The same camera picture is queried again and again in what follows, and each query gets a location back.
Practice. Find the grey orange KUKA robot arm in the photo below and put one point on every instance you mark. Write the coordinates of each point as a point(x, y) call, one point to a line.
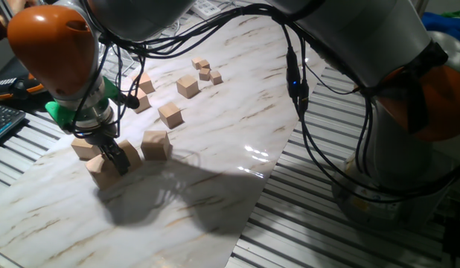
point(364, 37)

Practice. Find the white power strip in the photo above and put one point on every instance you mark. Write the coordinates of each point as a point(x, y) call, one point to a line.
point(205, 7)

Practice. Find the black computer keyboard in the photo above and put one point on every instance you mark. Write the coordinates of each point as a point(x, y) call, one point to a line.
point(4, 121)

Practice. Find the aluminium profile beam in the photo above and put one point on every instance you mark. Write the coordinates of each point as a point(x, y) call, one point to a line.
point(420, 4)

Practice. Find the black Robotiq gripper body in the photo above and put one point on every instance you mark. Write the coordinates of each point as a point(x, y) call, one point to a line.
point(99, 136)

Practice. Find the clear plastic container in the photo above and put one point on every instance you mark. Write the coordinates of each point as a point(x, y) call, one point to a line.
point(114, 63)

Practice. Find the large wooden cube block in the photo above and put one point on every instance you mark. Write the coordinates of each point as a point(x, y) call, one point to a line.
point(101, 173)
point(155, 146)
point(187, 86)
point(146, 83)
point(170, 114)
point(133, 154)
point(144, 102)
point(85, 149)

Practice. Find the white marble pattern mat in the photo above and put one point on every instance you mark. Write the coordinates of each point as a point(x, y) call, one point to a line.
point(222, 123)

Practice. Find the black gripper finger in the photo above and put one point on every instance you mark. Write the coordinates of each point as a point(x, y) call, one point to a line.
point(118, 158)

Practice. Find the green cloth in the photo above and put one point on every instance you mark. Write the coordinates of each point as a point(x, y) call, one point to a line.
point(455, 14)

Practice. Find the blue bag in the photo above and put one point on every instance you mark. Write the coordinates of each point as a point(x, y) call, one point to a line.
point(446, 24)

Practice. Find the person's bare hand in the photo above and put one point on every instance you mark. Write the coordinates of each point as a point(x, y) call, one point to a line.
point(17, 4)

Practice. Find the orange black teach pendant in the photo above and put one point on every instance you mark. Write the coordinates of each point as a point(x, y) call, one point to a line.
point(10, 87)

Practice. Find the small wooden cube block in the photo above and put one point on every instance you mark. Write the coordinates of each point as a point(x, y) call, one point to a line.
point(195, 62)
point(205, 64)
point(204, 74)
point(216, 77)

